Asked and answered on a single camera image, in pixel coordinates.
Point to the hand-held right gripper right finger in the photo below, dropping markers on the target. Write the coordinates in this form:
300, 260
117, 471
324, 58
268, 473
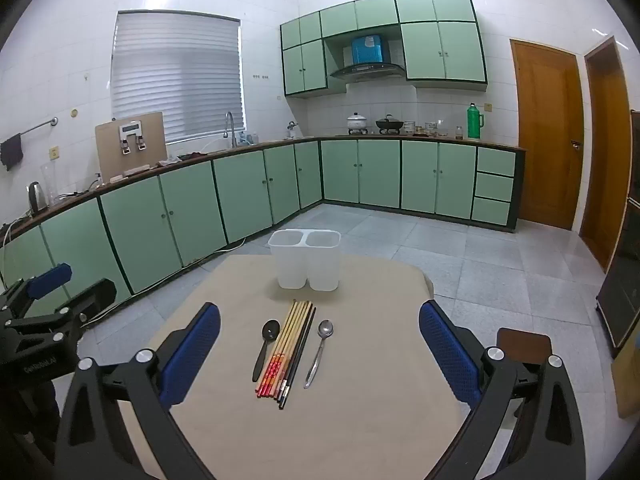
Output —
447, 355

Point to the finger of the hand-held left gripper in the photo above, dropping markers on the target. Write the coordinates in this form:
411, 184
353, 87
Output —
92, 297
50, 279

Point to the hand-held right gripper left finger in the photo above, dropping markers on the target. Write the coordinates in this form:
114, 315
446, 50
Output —
192, 355

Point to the black plastic spoon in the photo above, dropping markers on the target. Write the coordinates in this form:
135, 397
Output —
271, 330

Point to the bamboo chopstick with red end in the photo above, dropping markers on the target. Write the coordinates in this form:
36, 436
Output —
290, 350
283, 349
280, 348
287, 350
276, 347
293, 351

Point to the black chopstick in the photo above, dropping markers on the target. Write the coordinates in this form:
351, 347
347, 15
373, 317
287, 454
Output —
300, 357
297, 355

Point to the metal spoon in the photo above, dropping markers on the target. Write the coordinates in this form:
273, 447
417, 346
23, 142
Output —
326, 329

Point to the white double utensil holder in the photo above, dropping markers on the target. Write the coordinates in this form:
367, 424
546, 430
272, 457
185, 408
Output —
292, 265

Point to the brown stool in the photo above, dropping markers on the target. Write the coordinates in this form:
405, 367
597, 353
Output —
525, 345

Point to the steel electric kettle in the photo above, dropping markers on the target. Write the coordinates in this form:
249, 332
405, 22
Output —
36, 199

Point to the clear plastic pitcher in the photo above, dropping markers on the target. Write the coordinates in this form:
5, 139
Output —
50, 182

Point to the green base kitchen cabinets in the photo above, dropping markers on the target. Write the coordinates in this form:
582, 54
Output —
190, 210

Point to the dark hanging towel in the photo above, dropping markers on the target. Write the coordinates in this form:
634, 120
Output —
11, 152

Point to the brown cardboard board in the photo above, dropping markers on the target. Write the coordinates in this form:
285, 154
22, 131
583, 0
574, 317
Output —
107, 155

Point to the cardboard box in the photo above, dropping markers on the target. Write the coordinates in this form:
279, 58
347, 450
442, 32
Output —
629, 385

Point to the black glass-door cabinet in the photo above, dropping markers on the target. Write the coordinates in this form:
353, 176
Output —
620, 270

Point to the metal sink faucet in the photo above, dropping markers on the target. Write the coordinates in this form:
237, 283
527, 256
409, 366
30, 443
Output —
229, 125

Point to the green thermos flask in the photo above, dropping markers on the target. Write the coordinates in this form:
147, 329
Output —
474, 122

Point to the white window blind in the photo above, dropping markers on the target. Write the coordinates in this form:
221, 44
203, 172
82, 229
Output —
175, 75

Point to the black wok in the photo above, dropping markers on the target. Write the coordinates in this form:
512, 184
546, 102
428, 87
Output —
388, 123

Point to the wide wooden door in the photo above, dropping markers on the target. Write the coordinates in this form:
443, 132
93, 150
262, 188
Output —
547, 135

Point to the white cooking pot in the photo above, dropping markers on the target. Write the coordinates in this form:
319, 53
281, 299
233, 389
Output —
357, 122

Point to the narrow wooden door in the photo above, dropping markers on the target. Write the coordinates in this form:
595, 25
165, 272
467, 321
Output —
607, 160

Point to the range hood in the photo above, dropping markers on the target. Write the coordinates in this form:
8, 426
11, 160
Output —
367, 71

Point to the yellowed wall socket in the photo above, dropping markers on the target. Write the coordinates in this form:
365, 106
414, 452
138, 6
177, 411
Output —
54, 152

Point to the metal towel rail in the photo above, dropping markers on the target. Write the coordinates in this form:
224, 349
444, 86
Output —
40, 126

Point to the white metal bracket device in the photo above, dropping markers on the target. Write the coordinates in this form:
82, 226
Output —
131, 132

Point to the green wall kitchen cabinets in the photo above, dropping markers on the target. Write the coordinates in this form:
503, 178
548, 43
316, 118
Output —
445, 50

